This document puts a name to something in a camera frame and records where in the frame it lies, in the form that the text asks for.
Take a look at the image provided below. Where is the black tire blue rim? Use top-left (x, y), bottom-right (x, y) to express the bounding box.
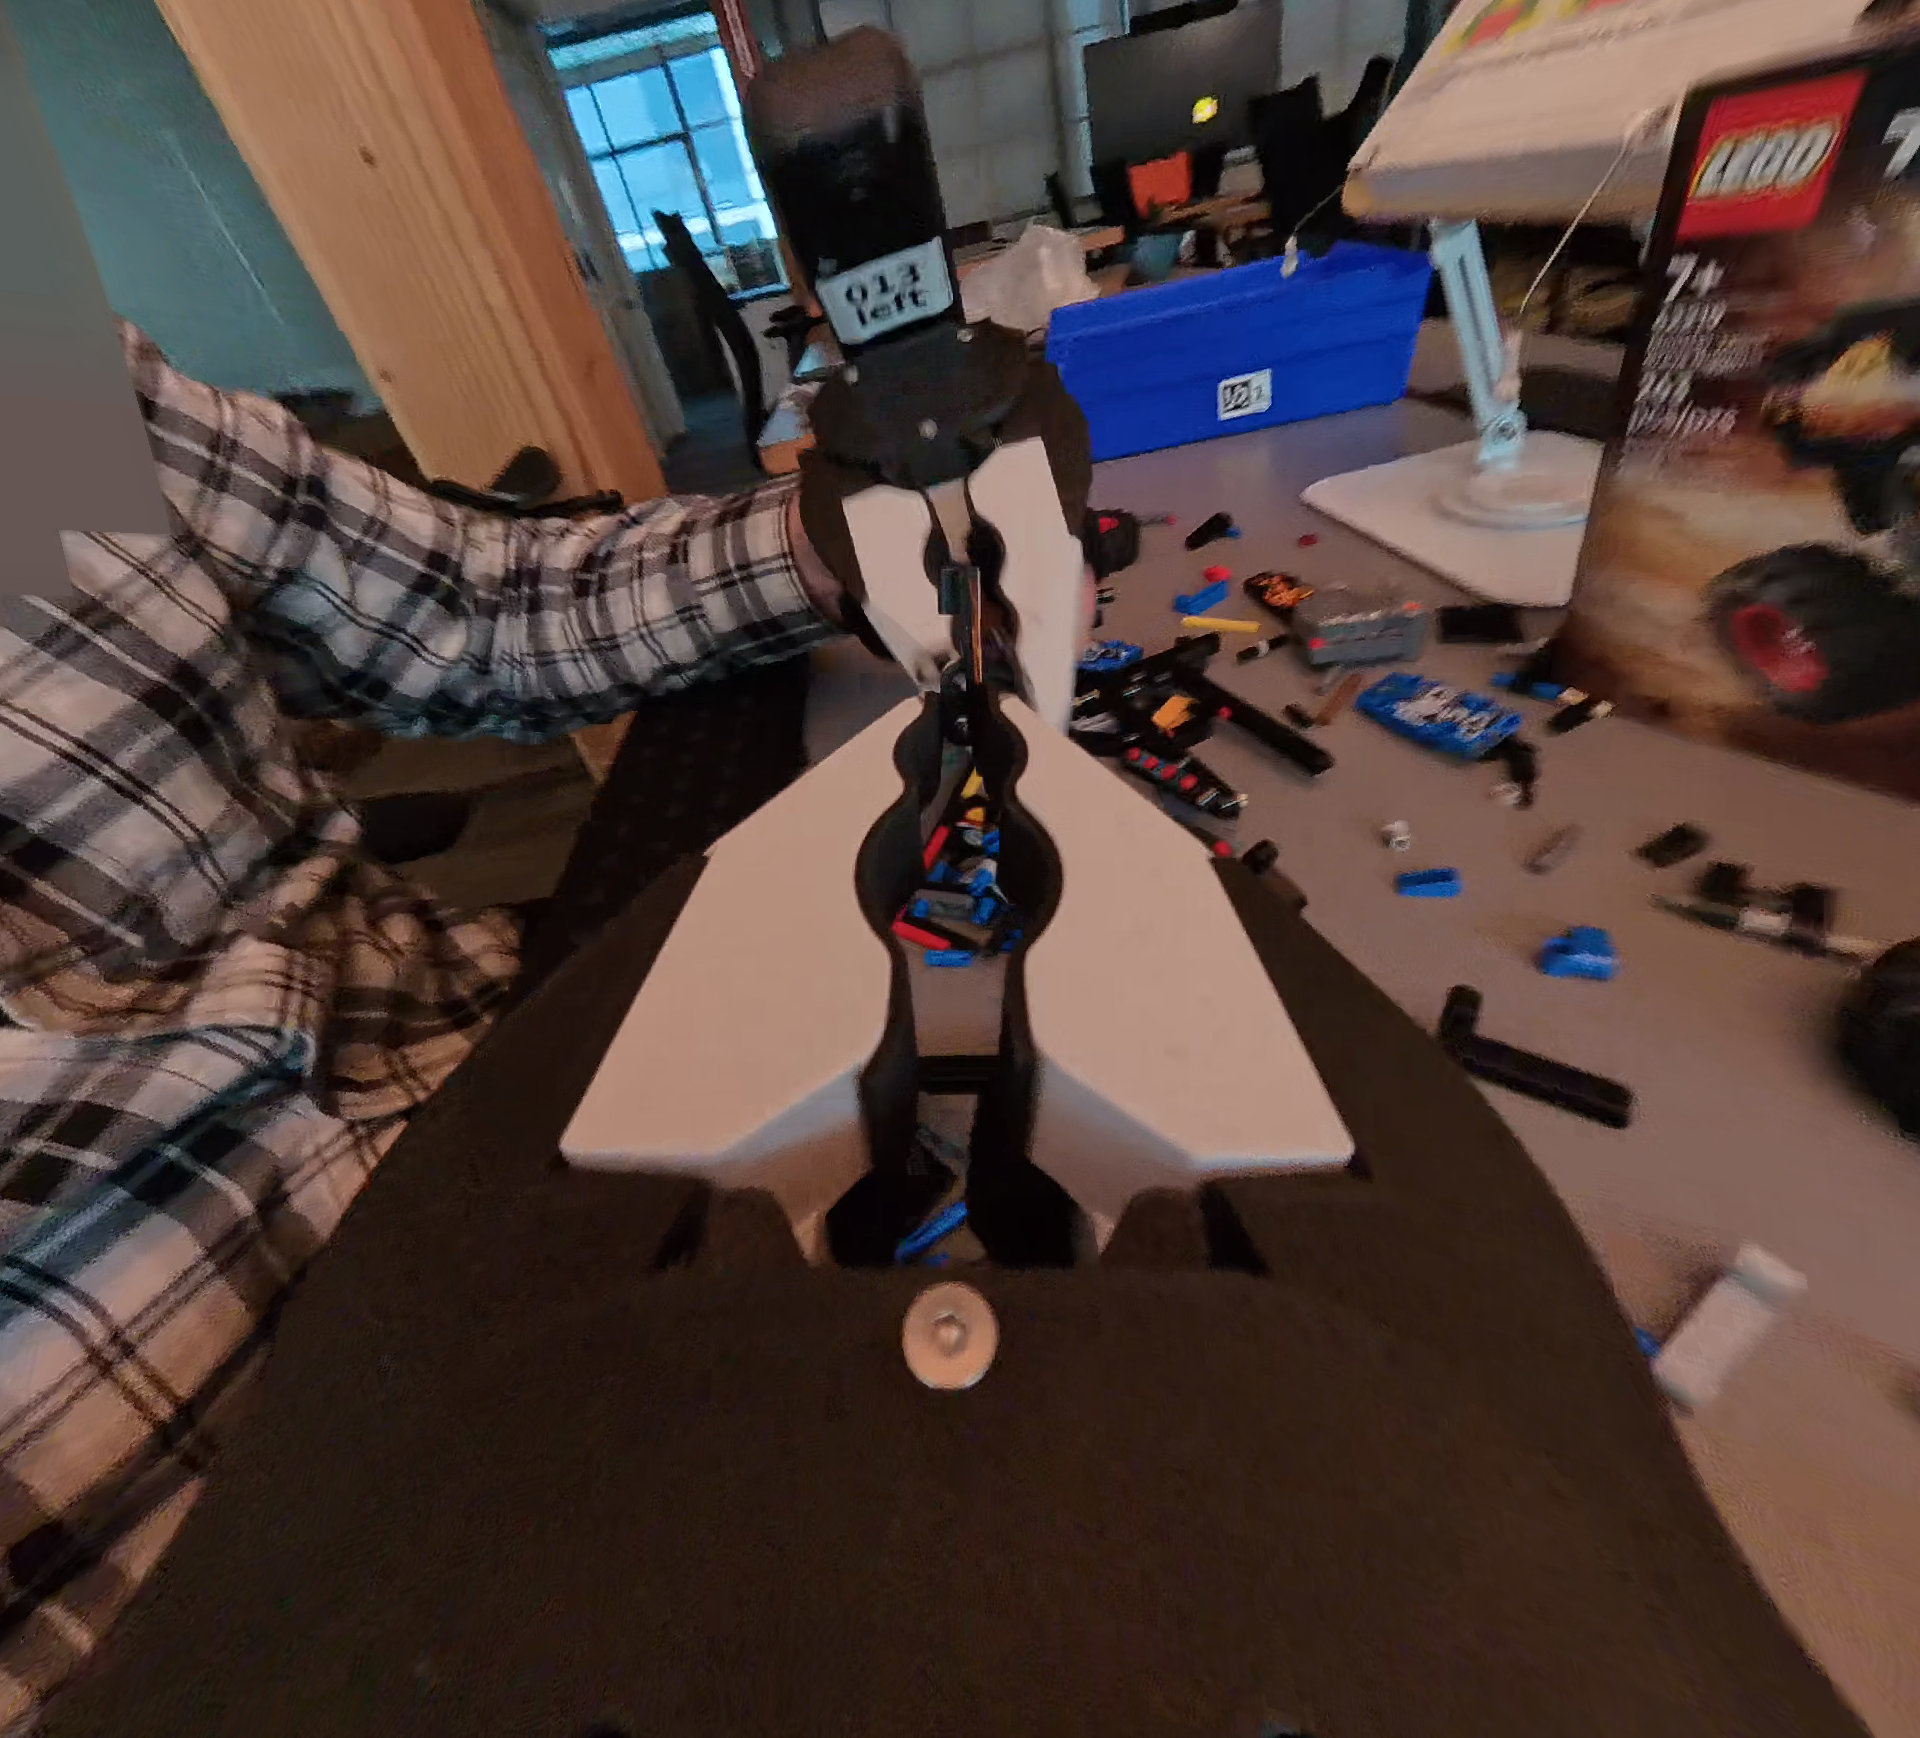
top-left (1837, 936), bottom-right (1920, 1138)

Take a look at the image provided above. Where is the pile of toy building pieces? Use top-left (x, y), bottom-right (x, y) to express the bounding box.
top-left (900, 622), bottom-right (1340, 965)

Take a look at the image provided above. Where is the white toy piece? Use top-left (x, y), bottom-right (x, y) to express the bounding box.
top-left (1652, 1244), bottom-right (1813, 1413)

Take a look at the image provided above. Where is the window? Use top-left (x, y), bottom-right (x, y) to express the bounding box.
top-left (551, 14), bottom-right (790, 306)

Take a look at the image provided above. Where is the blue bin with white tag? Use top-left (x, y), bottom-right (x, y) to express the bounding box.
top-left (1041, 238), bottom-right (1435, 463)

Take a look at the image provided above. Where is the person's plaid shirt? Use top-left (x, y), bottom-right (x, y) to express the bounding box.
top-left (0, 524), bottom-right (602, 1696)

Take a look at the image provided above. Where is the black toy connector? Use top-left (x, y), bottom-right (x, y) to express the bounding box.
top-left (1695, 862), bottom-right (1842, 940)

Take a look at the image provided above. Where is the white document stand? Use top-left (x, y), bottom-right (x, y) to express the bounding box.
top-left (1300, 209), bottom-right (1613, 535)

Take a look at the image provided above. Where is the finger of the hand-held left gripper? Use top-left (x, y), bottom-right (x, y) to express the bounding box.
top-left (840, 478), bottom-right (965, 697)
top-left (967, 443), bottom-right (1087, 697)

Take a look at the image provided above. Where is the clear plastic bag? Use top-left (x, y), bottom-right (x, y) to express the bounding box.
top-left (960, 225), bottom-right (1098, 332)

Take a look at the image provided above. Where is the toy truck set box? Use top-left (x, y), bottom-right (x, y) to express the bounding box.
top-left (1561, 29), bottom-right (1920, 802)

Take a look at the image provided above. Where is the grey toy motor block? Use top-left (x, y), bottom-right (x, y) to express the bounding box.
top-left (1298, 598), bottom-right (1433, 673)

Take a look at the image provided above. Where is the instruction booklet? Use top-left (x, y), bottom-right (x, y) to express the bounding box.
top-left (1341, 0), bottom-right (1920, 229)

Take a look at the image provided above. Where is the blue printed toy panel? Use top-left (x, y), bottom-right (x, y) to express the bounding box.
top-left (1357, 675), bottom-right (1519, 763)

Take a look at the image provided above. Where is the black angled toy beam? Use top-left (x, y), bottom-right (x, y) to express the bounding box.
top-left (1435, 984), bottom-right (1640, 1131)

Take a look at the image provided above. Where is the computer monitor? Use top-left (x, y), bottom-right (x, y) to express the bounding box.
top-left (1087, 0), bottom-right (1290, 168)

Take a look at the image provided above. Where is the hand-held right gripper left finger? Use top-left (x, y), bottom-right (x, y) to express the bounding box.
top-left (563, 699), bottom-right (934, 1236)

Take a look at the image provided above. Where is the wooden pillar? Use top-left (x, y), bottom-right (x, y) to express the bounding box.
top-left (60, 0), bottom-right (674, 504)

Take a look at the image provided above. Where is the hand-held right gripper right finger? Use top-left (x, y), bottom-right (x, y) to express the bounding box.
top-left (984, 699), bottom-right (1355, 1248)

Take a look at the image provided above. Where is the person's left forearm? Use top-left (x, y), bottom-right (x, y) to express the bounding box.
top-left (119, 329), bottom-right (856, 751)

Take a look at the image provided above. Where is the grey desk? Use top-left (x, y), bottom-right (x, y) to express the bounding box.
top-left (1050, 389), bottom-right (1920, 1738)

